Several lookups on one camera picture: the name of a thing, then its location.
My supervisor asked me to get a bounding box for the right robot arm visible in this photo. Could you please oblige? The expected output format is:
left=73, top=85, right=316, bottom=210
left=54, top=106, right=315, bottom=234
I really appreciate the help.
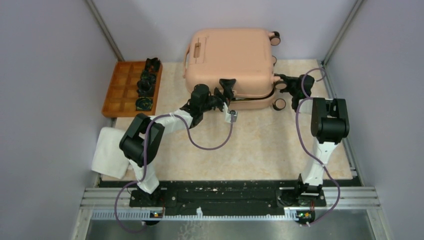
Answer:
left=274, top=74, right=350, bottom=207

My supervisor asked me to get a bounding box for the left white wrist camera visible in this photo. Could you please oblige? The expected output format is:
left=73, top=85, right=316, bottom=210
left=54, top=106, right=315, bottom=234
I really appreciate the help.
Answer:
left=223, top=103, right=238, bottom=124

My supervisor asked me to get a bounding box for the white cloth under left arm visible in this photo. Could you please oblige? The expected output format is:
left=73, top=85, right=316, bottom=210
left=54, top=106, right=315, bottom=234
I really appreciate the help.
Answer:
left=91, top=127, right=130, bottom=179

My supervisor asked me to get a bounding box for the rolled yellow green tie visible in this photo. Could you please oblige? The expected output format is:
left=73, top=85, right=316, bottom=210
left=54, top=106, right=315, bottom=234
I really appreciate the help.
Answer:
left=135, top=96, right=154, bottom=112

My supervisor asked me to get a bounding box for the rolled dark brown tie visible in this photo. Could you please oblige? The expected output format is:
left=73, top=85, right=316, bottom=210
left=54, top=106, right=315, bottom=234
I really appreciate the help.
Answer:
left=136, top=82, right=156, bottom=98

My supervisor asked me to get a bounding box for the rolled dark tie top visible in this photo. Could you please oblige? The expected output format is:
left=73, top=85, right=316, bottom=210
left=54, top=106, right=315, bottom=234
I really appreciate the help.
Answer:
left=144, top=57, right=162, bottom=73

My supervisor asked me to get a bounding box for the aluminium rail frame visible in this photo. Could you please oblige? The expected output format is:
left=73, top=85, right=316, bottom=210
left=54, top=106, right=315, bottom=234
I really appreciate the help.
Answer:
left=72, top=180, right=393, bottom=240

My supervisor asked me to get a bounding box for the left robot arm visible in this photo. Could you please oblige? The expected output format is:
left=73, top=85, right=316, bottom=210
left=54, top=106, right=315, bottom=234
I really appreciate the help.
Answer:
left=119, top=79, right=237, bottom=207

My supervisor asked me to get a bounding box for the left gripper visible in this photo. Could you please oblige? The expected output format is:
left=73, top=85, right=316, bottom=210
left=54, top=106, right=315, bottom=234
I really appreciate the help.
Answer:
left=200, top=77, right=235, bottom=114

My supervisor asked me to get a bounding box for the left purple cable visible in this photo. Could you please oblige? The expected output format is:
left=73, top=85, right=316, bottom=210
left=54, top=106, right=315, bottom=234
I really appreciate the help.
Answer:
left=114, top=114, right=237, bottom=234

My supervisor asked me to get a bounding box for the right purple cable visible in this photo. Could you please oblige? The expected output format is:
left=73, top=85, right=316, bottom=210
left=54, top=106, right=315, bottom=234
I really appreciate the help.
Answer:
left=294, top=67, right=341, bottom=227

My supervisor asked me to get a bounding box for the purple cable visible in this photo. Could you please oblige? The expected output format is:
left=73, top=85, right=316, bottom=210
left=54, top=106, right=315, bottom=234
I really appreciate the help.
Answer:
left=114, top=114, right=237, bottom=234
left=294, top=67, right=341, bottom=227

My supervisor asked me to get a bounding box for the pink suitcase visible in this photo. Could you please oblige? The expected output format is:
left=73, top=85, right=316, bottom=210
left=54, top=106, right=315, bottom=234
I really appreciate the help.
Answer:
left=183, top=28, right=287, bottom=111

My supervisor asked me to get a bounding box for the wooden compartment tray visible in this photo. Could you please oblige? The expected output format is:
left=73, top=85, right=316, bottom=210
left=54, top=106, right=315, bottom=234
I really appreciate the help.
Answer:
left=101, top=60, right=163, bottom=118

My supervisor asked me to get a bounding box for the rolled green patterned tie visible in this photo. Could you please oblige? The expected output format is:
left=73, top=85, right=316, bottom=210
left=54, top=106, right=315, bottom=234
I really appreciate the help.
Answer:
left=140, top=70, right=157, bottom=87

